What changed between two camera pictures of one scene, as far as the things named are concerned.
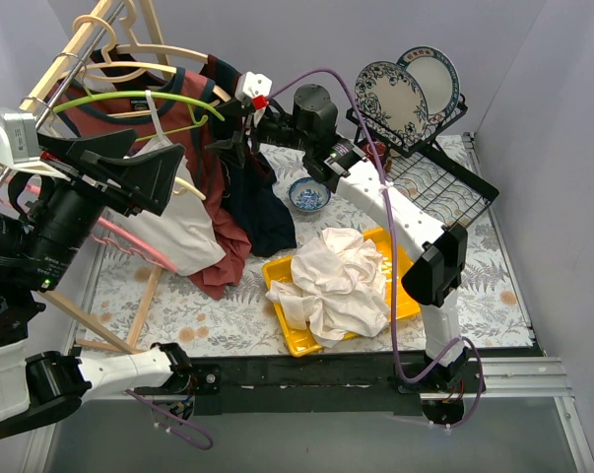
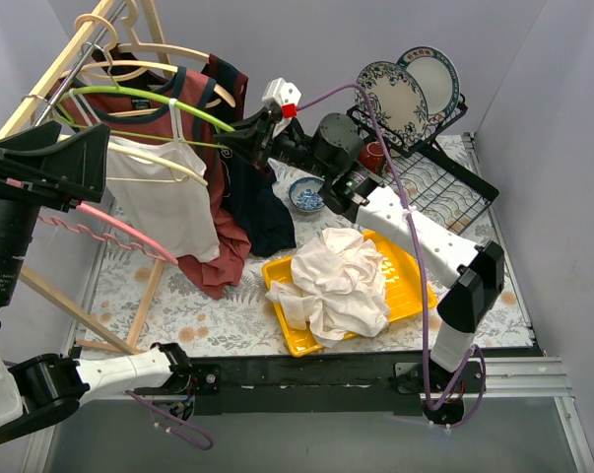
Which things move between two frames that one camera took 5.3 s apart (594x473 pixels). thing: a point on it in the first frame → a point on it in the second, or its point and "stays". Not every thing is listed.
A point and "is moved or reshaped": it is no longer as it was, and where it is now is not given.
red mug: [379, 149] stays
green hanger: [148, 94] is moved or reshaped
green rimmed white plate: [437, 75] stays
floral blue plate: [392, 102] stays
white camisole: [179, 234] is moved or reshaped
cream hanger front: [187, 186] is moved or reshaped
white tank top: [337, 288] stays
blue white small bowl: [308, 194] stays
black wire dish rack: [434, 175] stays
